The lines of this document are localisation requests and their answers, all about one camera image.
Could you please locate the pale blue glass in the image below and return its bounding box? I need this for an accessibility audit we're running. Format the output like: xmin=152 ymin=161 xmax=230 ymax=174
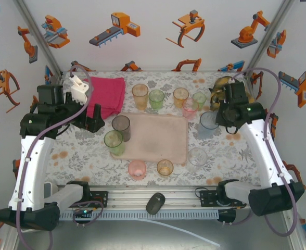
xmin=197 ymin=111 xmax=220 ymax=139

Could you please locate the large green glass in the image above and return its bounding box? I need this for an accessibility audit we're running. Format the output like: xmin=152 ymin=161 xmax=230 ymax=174
xmin=103 ymin=130 xmax=126 ymax=157

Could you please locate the smoky grey glass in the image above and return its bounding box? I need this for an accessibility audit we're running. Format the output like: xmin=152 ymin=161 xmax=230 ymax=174
xmin=111 ymin=115 xmax=131 ymax=143

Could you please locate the small green glass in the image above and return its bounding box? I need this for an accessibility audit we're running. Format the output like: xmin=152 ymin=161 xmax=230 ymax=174
xmin=192 ymin=92 xmax=208 ymax=110
xmin=148 ymin=89 xmax=165 ymax=111

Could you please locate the pink glass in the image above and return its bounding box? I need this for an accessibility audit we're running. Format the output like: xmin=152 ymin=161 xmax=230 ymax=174
xmin=182 ymin=98 xmax=199 ymax=120
xmin=127 ymin=159 xmax=147 ymax=181

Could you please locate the short orange glass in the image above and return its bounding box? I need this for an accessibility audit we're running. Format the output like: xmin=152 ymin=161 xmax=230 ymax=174
xmin=173 ymin=87 xmax=190 ymax=109
xmin=157 ymin=159 xmax=174 ymax=178

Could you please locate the tall orange glass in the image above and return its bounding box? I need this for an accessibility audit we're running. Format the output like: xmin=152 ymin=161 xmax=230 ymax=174
xmin=131 ymin=83 xmax=149 ymax=111

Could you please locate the clear glass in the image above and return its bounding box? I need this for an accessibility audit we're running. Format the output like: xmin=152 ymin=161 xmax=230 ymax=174
xmin=187 ymin=147 xmax=209 ymax=173

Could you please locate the beige plastic tray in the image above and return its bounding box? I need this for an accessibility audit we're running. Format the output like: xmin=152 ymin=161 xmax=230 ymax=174
xmin=110 ymin=111 xmax=189 ymax=165

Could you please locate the pink folded towel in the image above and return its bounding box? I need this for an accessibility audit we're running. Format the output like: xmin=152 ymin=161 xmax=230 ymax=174
xmin=82 ymin=77 xmax=126 ymax=120

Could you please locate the yellow black plaid cloth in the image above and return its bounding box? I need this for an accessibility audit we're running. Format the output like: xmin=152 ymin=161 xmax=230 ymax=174
xmin=209 ymin=76 xmax=256 ymax=111

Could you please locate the floral tablecloth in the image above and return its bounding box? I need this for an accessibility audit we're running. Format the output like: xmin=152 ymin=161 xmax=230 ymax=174
xmin=42 ymin=70 xmax=276 ymax=187

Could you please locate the dark grey computer mouse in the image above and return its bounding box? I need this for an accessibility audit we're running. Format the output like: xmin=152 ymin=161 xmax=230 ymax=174
xmin=145 ymin=192 xmax=166 ymax=216

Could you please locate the thin white tube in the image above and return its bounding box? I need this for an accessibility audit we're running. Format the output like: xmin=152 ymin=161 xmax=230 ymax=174
xmin=131 ymin=218 xmax=221 ymax=248

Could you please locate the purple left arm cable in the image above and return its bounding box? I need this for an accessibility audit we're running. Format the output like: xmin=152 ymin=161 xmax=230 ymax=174
xmin=15 ymin=65 xmax=93 ymax=250

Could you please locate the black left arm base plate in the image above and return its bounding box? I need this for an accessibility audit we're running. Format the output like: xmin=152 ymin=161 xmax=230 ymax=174
xmin=89 ymin=191 xmax=109 ymax=208

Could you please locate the aluminium frame post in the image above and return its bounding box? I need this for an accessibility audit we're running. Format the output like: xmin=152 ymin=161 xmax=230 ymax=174
xmin=243 ymin=0 xmax=297 ymax=78
xmin=13 ymin=0 xmax=65 ymax=79

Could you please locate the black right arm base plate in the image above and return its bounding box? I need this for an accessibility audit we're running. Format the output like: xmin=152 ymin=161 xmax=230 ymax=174
xmin=199 ymin=190 xmax=223 ymax=208

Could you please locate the aluminium table rail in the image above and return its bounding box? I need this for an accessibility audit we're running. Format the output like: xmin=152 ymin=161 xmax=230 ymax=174
xmin=55 ymin=185 xmax=254 ymax=211

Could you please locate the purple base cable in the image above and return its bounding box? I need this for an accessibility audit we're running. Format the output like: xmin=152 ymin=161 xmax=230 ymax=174
xmin=73 ymin=200 xmax=104 ymax=228
xmin=220 ymin=204 xmax=254 ymax=226

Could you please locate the white slotted cable duct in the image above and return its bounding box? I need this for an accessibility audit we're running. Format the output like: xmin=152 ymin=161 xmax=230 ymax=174
xmin=58 ymin=209 xmax=220 ymax=221

